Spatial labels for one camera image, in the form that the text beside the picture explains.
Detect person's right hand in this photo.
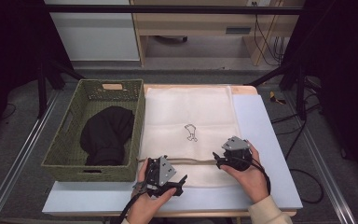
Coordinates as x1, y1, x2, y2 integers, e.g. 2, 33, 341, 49
219, 141, 272, 204

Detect black metal stand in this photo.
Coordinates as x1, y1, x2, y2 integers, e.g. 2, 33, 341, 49
244, 59, 310, 121
36, 52, 86, 119

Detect left hand-held gripper cable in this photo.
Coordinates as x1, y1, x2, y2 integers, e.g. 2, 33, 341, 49
117, 189, 148, 224

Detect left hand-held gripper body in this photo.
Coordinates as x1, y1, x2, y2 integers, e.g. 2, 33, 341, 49
145, 155, 178, 198

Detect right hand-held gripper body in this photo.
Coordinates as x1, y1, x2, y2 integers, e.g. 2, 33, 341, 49
221, 135, 254, 172

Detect wooden desk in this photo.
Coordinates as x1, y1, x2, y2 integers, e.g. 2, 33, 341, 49
130, 0, 306, 68

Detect metal floor rail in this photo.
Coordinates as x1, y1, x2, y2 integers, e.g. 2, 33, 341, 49
282, 91, 358, 224
0, 90, 61, 224

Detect black cables at desk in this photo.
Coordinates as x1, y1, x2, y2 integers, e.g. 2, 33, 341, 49
252, 1, 286, 67

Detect black floor cable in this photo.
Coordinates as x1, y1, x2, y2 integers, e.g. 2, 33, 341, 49
269, 92, 325, 205

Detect green woven basket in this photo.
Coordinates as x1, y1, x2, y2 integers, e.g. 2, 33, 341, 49
40, 77, 146, 183

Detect person's left hand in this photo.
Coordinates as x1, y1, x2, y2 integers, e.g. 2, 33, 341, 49
126, 158, 178, 224

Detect yellow and black tool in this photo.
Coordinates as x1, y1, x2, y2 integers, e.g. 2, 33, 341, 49
268, 91, 287, 106

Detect right hand-held gripper cable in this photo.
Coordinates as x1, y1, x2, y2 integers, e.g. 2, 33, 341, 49
232, 156, 272, 196

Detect white cabinet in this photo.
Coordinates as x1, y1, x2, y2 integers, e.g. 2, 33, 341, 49
44, 0, 141, 62

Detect black garment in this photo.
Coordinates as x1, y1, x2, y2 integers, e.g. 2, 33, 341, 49
79, 105, 135, 167

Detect black horizontal frame bar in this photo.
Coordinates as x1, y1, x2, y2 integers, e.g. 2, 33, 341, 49
45, 4, 304, 15

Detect white mesh laundry bag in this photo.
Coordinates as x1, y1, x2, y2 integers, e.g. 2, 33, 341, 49
137, 86, 242, 189

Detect black curtain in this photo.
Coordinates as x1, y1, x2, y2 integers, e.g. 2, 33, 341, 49
281, 0, 358, 183
0, 0, 75, 148

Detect hand-held gripper cable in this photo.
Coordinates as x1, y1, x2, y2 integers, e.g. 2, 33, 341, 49
117, 189, 148, 224
232, 156, 272, 196

